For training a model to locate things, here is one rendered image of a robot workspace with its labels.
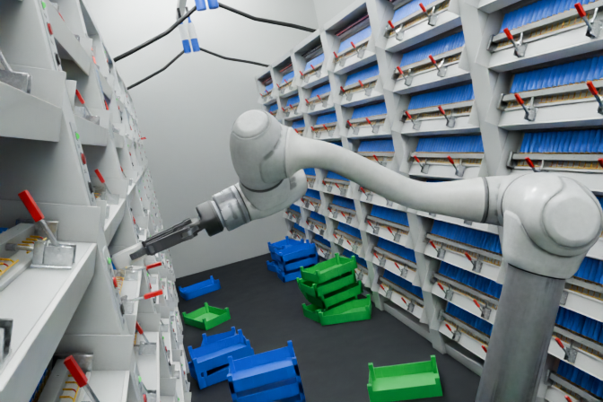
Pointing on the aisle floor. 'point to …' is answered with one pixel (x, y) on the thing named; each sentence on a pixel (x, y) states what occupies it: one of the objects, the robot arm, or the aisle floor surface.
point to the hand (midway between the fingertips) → (130, 255)
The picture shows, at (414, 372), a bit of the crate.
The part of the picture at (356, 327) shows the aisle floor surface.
